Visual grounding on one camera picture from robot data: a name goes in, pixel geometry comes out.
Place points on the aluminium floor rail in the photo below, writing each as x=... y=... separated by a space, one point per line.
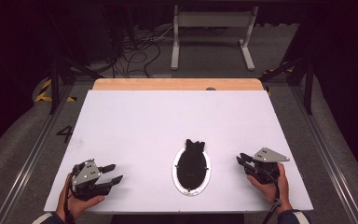
x=326 y=149
x=34 y=155

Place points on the person's right hand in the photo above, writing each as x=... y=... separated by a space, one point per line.
x=273 y=191

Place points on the white metal desk frame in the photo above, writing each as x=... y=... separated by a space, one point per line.
x=213 y=19

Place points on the oval pearl-framed mirror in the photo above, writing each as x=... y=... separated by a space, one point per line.
x=191 y=168

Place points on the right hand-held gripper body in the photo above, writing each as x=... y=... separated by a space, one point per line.
x=265 y=168

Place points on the yellow-black floor tape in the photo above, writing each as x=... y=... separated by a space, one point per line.
x=45 y=90

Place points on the black metal stand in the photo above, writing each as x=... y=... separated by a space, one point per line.
x=307 y=84
x=55 y=84

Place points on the person's left hand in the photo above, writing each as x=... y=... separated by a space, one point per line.
x=74 y=207

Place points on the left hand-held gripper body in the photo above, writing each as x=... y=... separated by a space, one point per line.
x=87 y=175

